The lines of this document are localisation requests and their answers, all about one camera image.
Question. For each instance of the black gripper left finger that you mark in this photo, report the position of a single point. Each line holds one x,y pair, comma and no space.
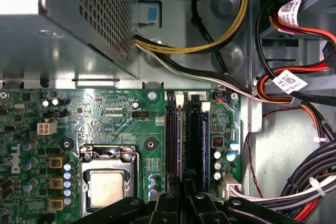
165,211

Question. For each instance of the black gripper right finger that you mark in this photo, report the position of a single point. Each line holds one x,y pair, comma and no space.
210,211

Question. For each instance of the RAM stick black chips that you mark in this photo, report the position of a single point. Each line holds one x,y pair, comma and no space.
205,142

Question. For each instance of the black RAM slot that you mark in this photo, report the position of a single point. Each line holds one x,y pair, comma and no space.
193,134
170,134

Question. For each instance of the RAM slot white latches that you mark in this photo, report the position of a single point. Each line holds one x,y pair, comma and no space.
205,106
179,100

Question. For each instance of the metal locking lever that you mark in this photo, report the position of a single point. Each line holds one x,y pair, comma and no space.
136,174

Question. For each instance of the silver CPU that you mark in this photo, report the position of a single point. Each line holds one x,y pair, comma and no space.
106,187

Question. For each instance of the metal socket cover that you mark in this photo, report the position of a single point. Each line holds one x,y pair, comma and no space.
105,165

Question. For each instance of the black PC case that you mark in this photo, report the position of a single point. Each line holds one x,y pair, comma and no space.
275,155

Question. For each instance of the green motherboard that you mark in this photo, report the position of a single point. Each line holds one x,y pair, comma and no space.
118,129

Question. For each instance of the four-pin power socket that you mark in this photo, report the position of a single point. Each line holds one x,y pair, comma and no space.
47,128

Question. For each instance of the grey power supply box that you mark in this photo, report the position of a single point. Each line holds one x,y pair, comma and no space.
65,51

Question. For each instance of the blue release tab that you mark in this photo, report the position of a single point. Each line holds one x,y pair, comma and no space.
152,14

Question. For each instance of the grey metal drive cage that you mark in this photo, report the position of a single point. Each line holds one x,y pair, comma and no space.
319,3

